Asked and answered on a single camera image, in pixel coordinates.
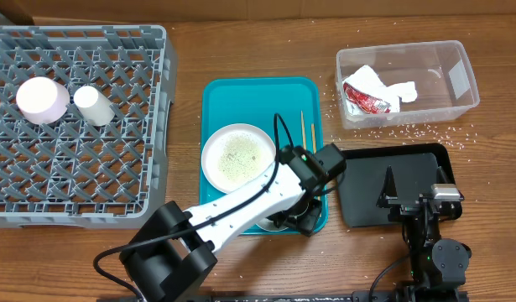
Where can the grey small bowl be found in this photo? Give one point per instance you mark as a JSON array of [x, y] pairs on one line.
[[268, 226]]

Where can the cream plastic cup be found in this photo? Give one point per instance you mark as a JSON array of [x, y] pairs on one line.
[[93, 106]]

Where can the right wooden chopstick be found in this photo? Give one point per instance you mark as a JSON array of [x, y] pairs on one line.
[[313, 137]]

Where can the pink plastic bowl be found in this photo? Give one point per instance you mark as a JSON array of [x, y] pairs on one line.
[[42, 100]]

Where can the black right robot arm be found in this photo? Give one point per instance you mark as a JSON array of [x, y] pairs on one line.
[[438, 265]]

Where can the white paper napkin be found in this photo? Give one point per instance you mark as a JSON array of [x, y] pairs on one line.
[[366, 80]]

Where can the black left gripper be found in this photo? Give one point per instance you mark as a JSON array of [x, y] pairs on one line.
[[308, 221]]

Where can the clear plastic bin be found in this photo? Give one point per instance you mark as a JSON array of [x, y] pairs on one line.
[[440, 70]]

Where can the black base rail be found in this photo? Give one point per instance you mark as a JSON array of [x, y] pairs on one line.
[[357, 296]]

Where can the red snack wrapper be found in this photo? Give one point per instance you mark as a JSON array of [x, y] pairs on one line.
[[368, 104]]

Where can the black tray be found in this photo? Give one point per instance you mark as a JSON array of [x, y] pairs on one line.
[[415, 171]]

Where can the white round plate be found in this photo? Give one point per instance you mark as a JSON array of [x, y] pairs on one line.
[[235, 155]]

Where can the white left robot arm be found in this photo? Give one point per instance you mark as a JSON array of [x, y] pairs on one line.
[[175, 250]]

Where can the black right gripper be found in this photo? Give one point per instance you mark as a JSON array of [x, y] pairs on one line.
[[403, 207]]

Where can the grey dishwasher rack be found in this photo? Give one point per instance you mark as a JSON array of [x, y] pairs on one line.
[[71, 172]]

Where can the teal plastic tray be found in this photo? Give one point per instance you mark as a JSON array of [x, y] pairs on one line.
[[272, 104]]

